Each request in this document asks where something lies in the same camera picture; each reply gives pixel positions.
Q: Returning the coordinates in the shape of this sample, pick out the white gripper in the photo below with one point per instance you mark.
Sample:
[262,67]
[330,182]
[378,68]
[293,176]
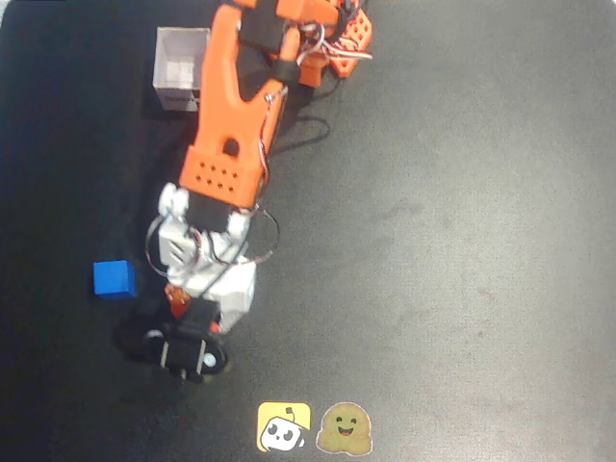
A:
[237,295]

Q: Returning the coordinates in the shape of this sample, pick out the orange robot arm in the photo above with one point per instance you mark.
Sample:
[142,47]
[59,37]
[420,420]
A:
[231,110]

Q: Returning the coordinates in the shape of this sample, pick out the blue cube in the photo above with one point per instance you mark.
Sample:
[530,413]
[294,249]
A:
[113,280]

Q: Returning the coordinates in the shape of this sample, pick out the yellow robot sticker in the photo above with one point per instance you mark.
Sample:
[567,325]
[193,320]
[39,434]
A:
[284,427]

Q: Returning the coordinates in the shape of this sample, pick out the hugging face emoji sticker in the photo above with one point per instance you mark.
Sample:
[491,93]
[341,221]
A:
[344,429]

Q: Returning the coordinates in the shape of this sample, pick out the black table mat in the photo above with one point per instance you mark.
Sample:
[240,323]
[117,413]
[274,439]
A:
[457,240]

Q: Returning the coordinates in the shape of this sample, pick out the black gripper camera mount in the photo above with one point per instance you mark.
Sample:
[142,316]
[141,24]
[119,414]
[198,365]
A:
[180,349]

